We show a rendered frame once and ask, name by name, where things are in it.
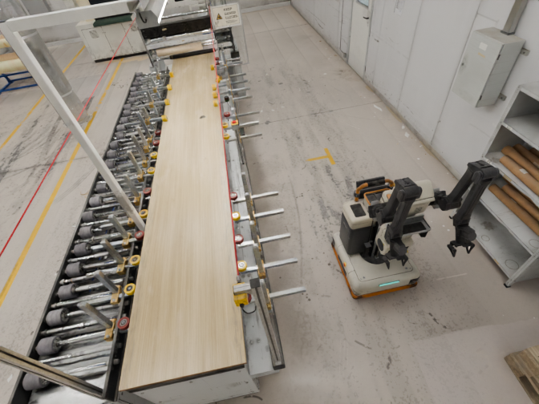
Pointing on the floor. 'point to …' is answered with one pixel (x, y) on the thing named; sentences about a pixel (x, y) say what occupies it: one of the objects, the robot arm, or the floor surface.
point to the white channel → (10, 27)
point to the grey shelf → (513, 113)
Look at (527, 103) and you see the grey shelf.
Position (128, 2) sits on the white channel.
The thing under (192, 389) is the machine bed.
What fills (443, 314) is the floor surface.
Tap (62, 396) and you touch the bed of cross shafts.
